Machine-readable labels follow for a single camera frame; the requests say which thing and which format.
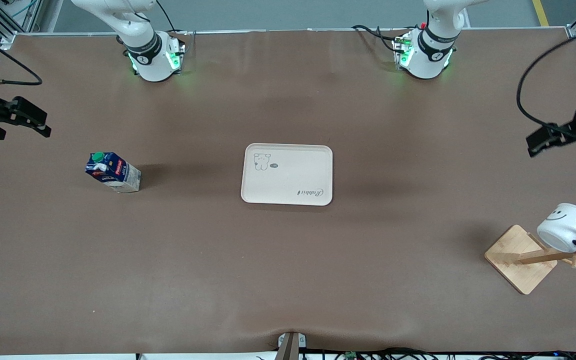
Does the white smiley cup black handle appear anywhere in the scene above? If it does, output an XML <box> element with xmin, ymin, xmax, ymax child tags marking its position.
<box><xmin>536</xmin><ymin>202</ymin><xmax>576</xmax><ymax>254</ymax></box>

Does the blue milk carton green cap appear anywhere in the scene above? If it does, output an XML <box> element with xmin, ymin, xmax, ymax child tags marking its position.
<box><xmin>84</xmin><ymin>151</ymin><xmax>142</xmax><ymax>194</ymax></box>

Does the wooden cup rack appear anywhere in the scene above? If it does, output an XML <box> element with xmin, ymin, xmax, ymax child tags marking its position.
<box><xmin>483</xmin><ymin>218</ymin><xmax>576</xmax><ymax>296</ymax></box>

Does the brown table cover sheet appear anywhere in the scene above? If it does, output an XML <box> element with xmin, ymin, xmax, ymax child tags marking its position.
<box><xmin>0</xmin><ymin>29</ymin><xmax>576</xmax><ymax>357</ymax></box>

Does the cream plastic tray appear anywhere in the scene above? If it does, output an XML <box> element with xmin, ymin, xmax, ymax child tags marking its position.
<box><xmin>240</xmin><ymin>143</ymin><xmax>334</xmax><ymax>207</ymax></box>

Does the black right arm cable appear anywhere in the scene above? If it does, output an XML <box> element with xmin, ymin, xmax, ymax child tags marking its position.
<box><xmin>0</xmin><ymin>20</ymin><xmax>44</xmax><ymax>87</ymax></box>

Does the aluminium frame with cables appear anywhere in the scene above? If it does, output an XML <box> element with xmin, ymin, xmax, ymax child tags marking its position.
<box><xmin>0</xmin><ymin>0</ymin><xmax>44</xmax><ymax>50</ymax></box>

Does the black base power cable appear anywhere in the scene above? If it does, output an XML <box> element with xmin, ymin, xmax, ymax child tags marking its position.
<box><xmin>351</xmin><ymin>24</ymin><xmax>400</xmax><ymax>54</ymax></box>

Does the wooden post metal bracket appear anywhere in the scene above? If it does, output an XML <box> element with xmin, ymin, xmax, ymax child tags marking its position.
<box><xmin>277</xmin><ymin>331</ymin><xmax>308</xmax><ymax>360</ymax></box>

